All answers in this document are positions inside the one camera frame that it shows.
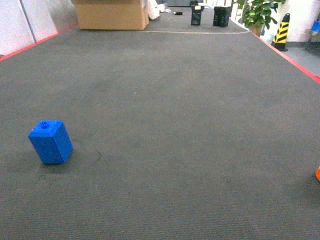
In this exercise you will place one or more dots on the black crate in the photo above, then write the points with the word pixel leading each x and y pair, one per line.
pixel 221 16
pixel 196 13

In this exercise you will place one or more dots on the large cardboard box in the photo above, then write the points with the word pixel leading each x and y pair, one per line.
pixel 112 14

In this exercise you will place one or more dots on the potted green plant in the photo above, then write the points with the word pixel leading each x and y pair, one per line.
pixel 257 14

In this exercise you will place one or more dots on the blue plastic block part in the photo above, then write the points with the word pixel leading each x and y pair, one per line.
pixel 51 142

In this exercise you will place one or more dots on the orange cap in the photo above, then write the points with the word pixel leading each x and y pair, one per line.
pixel 317 174

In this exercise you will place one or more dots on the black crate right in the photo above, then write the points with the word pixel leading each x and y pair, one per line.
pixel 221 16

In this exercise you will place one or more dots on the black crate left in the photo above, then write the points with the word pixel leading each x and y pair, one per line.
pixel 196 13

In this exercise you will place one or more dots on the red metal table frame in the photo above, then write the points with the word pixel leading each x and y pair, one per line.
pixel 287 58

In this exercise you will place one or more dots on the yellow black traffic cone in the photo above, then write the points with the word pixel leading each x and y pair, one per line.
pixel 280 39

